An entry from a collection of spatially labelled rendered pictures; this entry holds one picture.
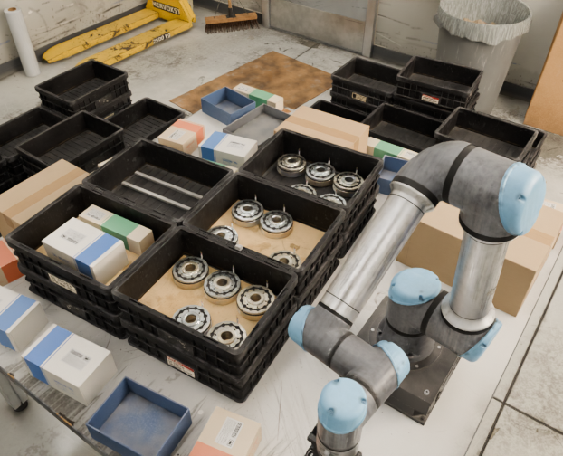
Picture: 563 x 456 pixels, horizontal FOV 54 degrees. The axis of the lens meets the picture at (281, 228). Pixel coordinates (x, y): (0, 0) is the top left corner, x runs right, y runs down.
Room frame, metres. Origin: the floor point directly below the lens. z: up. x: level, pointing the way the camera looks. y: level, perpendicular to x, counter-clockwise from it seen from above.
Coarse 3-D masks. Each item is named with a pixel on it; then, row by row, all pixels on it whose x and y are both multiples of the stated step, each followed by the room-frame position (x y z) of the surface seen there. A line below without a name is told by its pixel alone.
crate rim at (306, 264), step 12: (228, 180) 1.40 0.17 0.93; (252, 180) 1.41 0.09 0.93; (216, 192) 1.34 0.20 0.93; (288, 192) 1.34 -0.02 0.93; (204, 204) 1.28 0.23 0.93; (324, 204) 1.28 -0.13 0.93; (192, 216) 1.23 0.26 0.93; (192, 228) 1.18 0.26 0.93; (336, 228) 1.19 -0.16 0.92; (228, 240) 1.13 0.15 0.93; (324, 240) 1.13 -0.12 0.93; (252, 252) 1.08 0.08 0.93; (300, 276) 1.01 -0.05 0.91
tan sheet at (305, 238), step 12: (228, 216) 1.34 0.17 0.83; (240, 228) 1.29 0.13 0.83; (252, 228) 1.29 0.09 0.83; (300, 228) 1.29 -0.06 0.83; (312, 228) 1.29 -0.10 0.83; (240, 240) 1.23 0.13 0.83; (252, 240) 1.23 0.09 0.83; (264, 240) 1.23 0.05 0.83; (276, 240) 1.23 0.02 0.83; (288, 240) 1.23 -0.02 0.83; (300, 240) 1.23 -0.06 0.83; (312, 240) 1.23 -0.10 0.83; (264, 252) 1.18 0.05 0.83; (300, 252) 1.18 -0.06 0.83
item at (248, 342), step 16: (208, 240) 1.13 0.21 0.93; (256, 256) 1.06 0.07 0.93; (288, 272) 1.00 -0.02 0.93; (112, 288) 0.95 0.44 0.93; (288, 288) 0.95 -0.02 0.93; (128, 304) 0.91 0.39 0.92; (144, 304) 0.90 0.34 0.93; (272, 304) 0.90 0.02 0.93; (160, 320) 0.85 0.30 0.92; (176, 320) 0.84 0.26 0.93; (192, 336) 0.80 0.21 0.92; (256, 336) 0.81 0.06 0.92; (224, 352) 0.76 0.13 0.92; (240, 352) 0.75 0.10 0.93
